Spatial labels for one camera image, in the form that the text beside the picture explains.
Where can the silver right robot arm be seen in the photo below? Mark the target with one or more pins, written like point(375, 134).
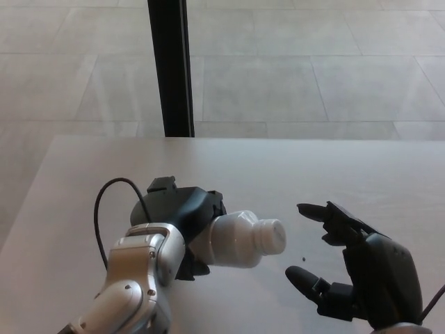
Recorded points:
point(406, 328)

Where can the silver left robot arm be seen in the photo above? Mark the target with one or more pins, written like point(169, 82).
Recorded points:
point(139, 271)

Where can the black vertical post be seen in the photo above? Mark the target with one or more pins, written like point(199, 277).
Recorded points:
point(170, 69)

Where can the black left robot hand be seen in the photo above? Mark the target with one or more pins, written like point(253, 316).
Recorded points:
point(180, 208)

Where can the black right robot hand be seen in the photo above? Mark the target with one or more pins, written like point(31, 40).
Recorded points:
point(386, 278)

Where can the white plastic bottle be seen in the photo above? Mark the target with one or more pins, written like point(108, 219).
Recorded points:
point(233, 240)

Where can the white screw cap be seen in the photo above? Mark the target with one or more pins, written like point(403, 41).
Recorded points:
point(274, 236)

